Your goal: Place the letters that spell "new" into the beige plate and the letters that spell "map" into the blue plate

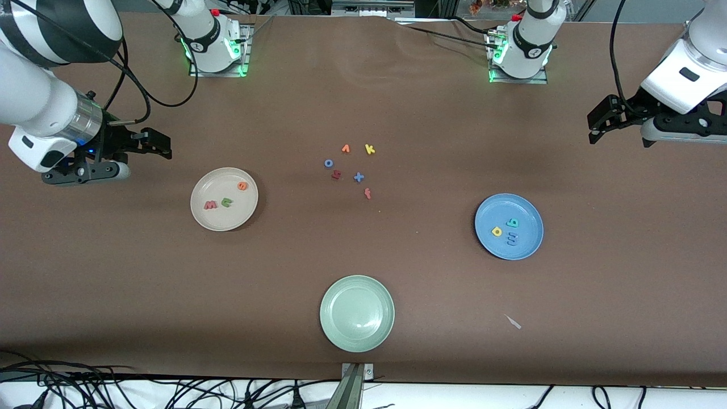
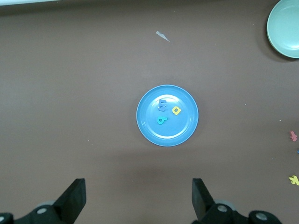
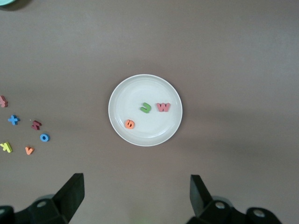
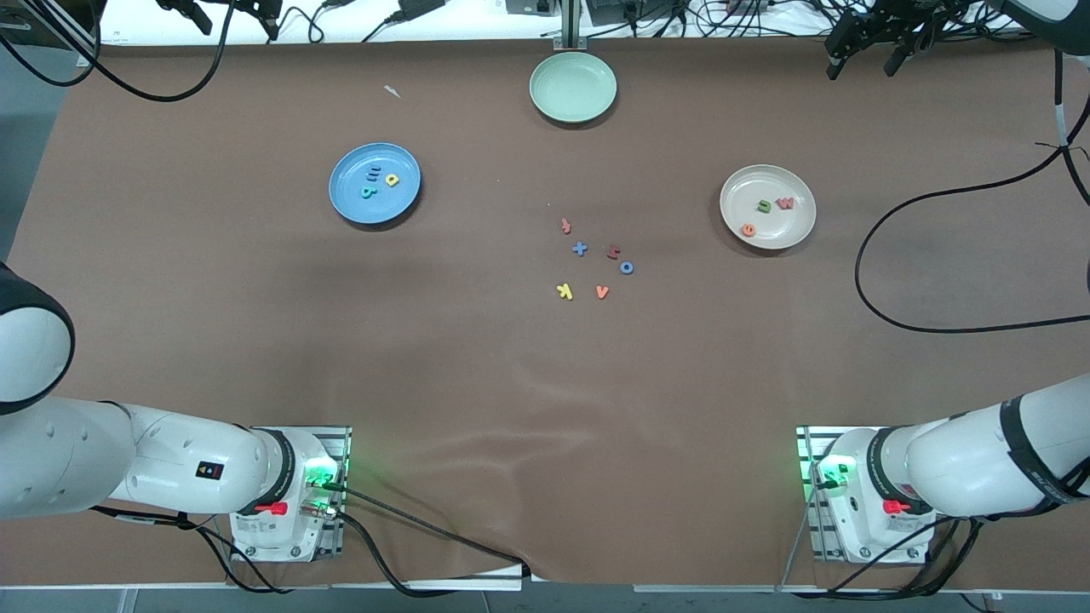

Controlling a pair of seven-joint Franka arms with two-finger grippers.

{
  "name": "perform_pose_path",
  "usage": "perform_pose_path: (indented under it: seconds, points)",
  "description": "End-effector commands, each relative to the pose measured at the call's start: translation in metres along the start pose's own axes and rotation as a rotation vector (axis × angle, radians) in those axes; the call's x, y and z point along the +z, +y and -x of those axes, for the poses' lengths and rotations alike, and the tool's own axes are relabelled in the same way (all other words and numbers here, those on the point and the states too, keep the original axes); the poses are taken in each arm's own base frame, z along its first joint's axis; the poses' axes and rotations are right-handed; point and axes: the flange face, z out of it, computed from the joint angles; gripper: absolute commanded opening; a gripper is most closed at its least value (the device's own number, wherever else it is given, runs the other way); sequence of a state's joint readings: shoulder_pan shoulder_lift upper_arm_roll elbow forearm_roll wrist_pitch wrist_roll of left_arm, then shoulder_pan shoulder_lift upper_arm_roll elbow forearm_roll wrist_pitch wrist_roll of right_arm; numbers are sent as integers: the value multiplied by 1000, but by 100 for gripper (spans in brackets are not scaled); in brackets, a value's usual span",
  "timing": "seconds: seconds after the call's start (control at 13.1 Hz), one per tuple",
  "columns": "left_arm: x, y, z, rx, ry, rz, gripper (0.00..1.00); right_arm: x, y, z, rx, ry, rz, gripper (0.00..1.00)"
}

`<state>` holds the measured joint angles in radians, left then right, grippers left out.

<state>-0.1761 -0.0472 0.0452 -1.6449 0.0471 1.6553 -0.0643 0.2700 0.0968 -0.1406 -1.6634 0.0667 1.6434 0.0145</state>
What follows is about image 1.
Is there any black cable tangle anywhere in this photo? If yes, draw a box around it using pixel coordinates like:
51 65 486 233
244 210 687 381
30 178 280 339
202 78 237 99
0 349 341 409

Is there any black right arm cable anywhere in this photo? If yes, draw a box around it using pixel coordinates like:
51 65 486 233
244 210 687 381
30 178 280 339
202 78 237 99
85 0 199 126

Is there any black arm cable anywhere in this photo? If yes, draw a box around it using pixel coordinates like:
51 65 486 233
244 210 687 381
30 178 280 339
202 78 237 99
85 0 199 126
609 0 632 111

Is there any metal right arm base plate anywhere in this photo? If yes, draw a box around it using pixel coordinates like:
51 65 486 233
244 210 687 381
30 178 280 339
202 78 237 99
190 23 252 78

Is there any beige brown plate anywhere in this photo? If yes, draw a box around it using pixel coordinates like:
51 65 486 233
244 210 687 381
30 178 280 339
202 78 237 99
190 167 259 232

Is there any blue plate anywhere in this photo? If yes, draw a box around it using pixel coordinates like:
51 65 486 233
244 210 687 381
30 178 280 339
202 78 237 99
474 193 545 261

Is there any grey equipment box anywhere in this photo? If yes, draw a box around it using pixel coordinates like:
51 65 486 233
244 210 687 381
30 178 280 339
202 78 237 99
331 0 415 16

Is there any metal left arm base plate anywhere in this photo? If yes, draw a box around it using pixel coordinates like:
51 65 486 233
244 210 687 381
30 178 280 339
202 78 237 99
487 31 549 85

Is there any brown table cover sheet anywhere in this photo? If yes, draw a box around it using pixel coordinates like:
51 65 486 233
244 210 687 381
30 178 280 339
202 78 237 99
0 10 727 387

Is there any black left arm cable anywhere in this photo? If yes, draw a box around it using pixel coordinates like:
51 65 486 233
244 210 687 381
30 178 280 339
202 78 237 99
609 0 632 111

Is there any metal camera stand profile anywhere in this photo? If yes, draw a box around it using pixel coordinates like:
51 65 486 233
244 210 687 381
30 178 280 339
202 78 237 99
325 362 375 409

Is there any pale green plate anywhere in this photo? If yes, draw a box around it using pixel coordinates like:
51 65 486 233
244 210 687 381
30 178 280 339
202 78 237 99
319 275 395 353

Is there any black cable on cover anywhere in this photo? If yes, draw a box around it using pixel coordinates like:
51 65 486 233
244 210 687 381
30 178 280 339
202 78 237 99
406 19 496 51

